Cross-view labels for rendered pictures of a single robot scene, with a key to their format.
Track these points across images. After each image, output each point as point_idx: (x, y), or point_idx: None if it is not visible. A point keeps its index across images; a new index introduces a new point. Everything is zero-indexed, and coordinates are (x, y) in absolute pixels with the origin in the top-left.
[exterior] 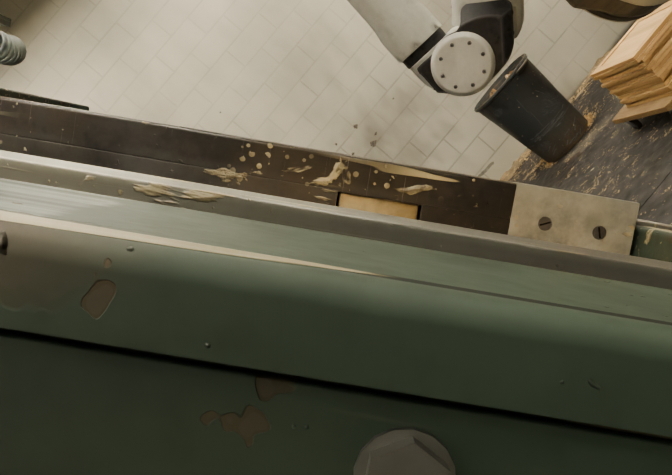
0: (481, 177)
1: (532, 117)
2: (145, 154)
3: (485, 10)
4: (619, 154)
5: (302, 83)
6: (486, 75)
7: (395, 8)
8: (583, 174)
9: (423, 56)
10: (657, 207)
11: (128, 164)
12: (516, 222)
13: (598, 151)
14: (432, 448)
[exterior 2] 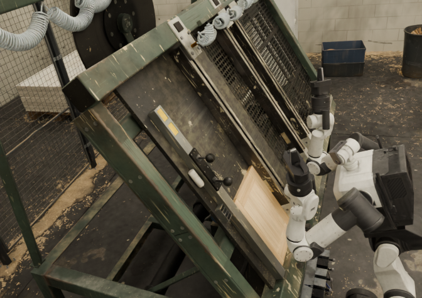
0: (286, 197)
1: (415, 55)
2: (245, 150)
3: (324, 168)
4: (412, 106)
5: None
6: (314, 174)
7: (315, 148)
8: (398, 96)
9: (310, 158)
10: (387, 143)
11: (242, 149)
12: (284, 206)
13: (412, 94)
14: (227, 280)
